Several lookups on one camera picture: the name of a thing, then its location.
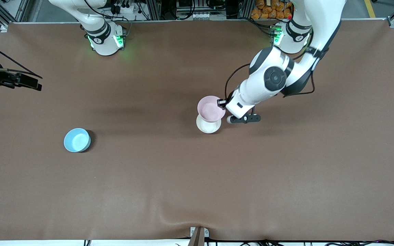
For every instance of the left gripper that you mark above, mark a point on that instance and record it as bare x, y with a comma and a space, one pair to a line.
223, 102

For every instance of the pink bowl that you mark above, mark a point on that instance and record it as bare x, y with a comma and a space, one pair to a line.
210, 108

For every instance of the blue bowl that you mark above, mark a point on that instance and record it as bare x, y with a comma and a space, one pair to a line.
76, 140

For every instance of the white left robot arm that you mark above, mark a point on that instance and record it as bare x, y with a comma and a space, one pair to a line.
274, 78

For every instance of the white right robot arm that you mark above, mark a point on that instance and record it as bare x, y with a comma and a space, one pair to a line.
104, 44

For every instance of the white bowl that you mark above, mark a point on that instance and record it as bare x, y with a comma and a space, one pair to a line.
208, 127

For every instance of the white connector block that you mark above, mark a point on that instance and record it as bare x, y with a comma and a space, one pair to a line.
204, 15

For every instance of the brown table mat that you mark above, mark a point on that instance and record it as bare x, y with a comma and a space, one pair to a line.
197, 188

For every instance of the orange snack packets pile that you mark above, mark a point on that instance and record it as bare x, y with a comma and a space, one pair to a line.
268, 10

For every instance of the white power strip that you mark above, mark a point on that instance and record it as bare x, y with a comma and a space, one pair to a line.
127, 8

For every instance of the brown wooden strip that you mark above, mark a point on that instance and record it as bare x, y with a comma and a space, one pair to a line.
197, 239

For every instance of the small metal bracket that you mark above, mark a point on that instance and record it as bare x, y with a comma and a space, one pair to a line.
206, 232

